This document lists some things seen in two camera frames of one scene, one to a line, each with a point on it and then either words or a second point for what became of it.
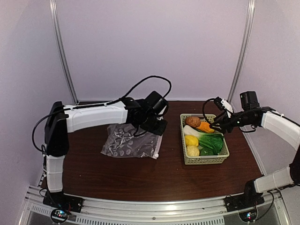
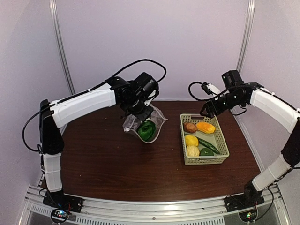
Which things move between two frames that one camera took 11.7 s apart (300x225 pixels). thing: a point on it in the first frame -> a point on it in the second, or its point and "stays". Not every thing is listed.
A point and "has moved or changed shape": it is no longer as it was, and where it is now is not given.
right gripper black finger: x=217 y=126 -> x=207 y=113
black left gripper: x=159 y=130 -> x=143 y=115
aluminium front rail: x=274 y=211 stays
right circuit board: x=248 y=216 stays
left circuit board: x=59 y=215 stays
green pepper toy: x=207 y=151 stays
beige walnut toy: x=192 y=150 stays
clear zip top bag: x=120 y=141 has moved or changed shape
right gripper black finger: x=217 y=120 -> x=205 y=111
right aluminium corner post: x=249 y=25 stays
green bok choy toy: x=209 y=144 has moved or changed shape
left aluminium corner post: x=54 y=10 stays
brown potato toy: x=193 y=121 -> x=190 y=127
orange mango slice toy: x=205 y=127 stays
